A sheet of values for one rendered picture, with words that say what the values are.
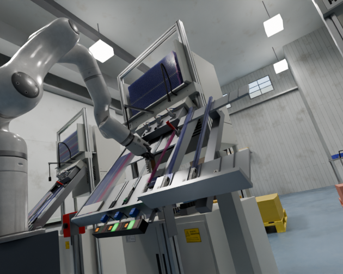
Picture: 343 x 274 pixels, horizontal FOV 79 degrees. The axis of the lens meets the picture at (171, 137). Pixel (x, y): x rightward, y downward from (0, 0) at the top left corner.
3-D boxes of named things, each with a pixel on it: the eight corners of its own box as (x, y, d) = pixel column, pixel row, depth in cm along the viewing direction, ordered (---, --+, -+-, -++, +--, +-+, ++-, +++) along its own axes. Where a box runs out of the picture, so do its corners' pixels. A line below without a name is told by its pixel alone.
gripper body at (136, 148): (136, 130, 107) (151, 143, 112) (124, 137, 113) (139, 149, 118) (131, 141, 102) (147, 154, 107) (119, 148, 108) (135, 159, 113)
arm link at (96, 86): (77, 87, 106) (102, 142, 111) (86, 76, 94) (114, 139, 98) (93, 83, 111) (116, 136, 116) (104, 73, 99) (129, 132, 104)
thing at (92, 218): (158, 212, 81) (145, 201, 79) (80, 226, 121) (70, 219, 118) (159, 210, 82) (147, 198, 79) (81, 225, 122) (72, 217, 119)
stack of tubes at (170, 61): (181, 84, 133) (172, 49, 141) (132, 116, 164) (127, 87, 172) (193, 89, 142) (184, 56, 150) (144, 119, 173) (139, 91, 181)
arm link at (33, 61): (-2, 134, 58) (38, 115, 53) (-51, 104, 50) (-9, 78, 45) (60, 51, 92) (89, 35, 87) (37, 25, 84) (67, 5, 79)
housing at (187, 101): (198, 119, 130) (184, 101, 125) (147, 144, 160) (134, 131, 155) (201, 112, 136) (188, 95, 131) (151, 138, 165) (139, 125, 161)
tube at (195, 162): (191, 191, 57) (189, 189, 56) (188, 192, 58) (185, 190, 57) (213, 97, 93) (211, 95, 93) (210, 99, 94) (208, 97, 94)
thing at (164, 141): (184, 148, 109) (178, 141, 107) (114, 176, 148) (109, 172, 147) (198, 114, 133) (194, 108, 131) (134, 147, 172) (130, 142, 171)
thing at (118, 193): (154, 206, 81) (149, 200, 80) (78, 222, 121) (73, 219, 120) (170, 170, 95) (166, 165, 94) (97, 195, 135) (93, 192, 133)
